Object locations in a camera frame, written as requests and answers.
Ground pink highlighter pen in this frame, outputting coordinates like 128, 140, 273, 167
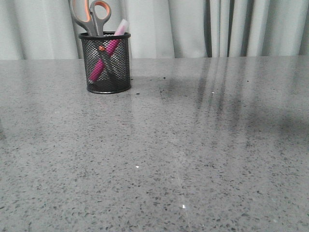
88, 18, 130, 84

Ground grey orange scissors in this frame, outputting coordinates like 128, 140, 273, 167
69, 0, 118, 85

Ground black mesh pen holder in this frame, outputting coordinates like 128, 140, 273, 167
79, 31, 131, 94

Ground grey curtain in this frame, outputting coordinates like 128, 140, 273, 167
0, 0, 309, 60

